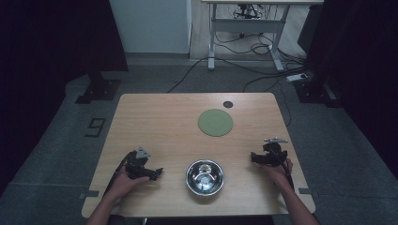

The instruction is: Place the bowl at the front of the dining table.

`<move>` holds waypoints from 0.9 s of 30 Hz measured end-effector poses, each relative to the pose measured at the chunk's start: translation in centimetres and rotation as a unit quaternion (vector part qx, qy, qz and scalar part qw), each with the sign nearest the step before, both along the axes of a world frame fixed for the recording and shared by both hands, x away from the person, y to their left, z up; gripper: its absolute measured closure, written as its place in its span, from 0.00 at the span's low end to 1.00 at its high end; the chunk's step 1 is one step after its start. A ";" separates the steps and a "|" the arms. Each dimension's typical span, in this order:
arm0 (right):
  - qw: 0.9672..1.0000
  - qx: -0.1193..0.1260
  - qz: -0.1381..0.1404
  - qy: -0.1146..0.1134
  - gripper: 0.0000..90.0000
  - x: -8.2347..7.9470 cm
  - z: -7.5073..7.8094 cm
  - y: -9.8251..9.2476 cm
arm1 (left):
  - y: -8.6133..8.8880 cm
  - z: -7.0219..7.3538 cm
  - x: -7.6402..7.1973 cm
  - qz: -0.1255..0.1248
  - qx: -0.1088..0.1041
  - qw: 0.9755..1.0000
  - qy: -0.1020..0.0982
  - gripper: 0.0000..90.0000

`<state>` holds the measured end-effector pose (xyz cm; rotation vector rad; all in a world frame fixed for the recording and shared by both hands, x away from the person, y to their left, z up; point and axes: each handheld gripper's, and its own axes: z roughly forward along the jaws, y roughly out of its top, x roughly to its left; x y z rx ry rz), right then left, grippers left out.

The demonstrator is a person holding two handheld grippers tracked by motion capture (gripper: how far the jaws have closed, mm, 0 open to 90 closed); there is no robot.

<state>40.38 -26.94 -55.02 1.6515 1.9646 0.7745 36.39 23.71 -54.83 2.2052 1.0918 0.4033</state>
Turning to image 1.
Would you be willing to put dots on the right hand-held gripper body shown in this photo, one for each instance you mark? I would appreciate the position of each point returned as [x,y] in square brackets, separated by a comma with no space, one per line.
[274,153]

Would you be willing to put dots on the white desk with metal frame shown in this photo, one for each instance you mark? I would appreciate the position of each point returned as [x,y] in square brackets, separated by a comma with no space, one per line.
[247,25]

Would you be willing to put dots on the person's right hand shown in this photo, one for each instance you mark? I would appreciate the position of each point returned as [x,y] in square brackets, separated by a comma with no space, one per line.
[276,175]

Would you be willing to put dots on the white panel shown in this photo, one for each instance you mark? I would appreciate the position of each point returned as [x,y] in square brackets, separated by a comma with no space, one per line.
[150,26]

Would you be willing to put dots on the person's left hand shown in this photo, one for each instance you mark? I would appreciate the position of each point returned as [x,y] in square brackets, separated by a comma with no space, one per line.
[125,185]

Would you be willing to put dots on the round green plate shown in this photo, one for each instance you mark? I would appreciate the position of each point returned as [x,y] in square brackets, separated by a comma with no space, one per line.
[215,122]

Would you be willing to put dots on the dark curtain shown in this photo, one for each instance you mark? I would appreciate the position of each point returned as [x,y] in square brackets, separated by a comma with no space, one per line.
[359,62]
[47,47]

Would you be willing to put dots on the white power strip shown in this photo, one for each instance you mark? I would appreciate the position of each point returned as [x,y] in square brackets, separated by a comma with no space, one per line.
[297,77]

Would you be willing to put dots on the black stand base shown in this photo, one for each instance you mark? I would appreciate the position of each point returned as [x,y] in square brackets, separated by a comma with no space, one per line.
[316,92]
[99,89]

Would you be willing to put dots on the grey tape strip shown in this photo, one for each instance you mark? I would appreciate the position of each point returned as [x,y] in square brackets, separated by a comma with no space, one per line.
[89,194]
[305,191]

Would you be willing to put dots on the shiny steel bowl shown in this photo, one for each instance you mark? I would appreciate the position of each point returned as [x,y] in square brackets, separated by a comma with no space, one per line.
[205,177]

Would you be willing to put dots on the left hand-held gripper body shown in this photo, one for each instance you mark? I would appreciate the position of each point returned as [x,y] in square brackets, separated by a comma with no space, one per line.
[137,161]

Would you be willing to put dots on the black round table grommet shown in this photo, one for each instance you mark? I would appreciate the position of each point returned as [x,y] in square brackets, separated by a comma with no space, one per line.
[228,104]

